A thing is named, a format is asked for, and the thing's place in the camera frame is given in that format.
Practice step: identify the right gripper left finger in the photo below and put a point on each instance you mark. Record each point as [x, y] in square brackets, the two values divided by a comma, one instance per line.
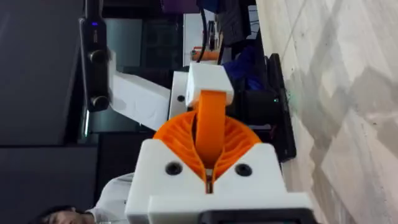
[155, 174]

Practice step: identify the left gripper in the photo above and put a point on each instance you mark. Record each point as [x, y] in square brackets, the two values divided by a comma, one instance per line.
[140, 96]

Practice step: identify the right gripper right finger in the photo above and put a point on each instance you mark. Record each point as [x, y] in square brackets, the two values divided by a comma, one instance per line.
[252, 180]

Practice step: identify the orange tool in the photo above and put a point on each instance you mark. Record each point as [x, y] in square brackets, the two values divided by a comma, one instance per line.
[210, 55]

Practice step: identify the person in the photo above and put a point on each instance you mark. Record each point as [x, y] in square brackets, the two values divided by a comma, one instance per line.
[115, 199]

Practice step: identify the blue cloth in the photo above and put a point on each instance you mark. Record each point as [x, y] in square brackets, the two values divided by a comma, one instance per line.
[242, 68]

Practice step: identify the black rail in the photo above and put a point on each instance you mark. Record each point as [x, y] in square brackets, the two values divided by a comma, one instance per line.
[281, 124]

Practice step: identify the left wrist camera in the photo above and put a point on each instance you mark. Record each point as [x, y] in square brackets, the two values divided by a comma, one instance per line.
[94, 62]

